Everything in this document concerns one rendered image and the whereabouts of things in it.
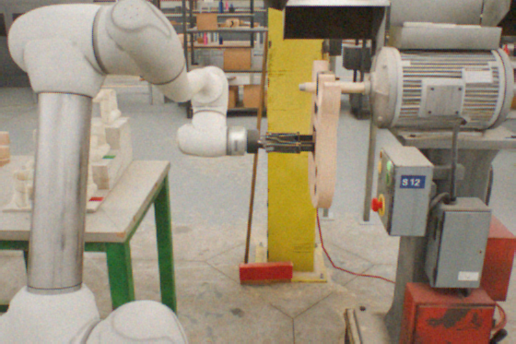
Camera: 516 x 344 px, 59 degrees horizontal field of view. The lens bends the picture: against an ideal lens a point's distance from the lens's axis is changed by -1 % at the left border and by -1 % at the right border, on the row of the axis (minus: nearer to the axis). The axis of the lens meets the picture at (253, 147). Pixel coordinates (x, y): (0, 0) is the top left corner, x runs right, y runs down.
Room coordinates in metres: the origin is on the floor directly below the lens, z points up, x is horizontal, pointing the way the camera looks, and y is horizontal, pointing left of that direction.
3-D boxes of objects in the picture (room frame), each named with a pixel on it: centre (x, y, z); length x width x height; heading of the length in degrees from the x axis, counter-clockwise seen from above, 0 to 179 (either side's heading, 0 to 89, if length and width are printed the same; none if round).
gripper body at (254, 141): (1.34, -0.02, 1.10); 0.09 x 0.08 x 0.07; 88
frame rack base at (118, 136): (1.57, 0.60, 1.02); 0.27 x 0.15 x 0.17; 91
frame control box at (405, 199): (1.16, -0.47, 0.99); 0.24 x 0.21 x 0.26; 88
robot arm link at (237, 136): (1.34, 0.05, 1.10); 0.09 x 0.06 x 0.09; 178
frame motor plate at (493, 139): (1.40, -0.63, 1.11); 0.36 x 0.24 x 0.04; 88
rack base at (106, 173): (1.42, 0.60, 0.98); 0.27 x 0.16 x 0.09; 91
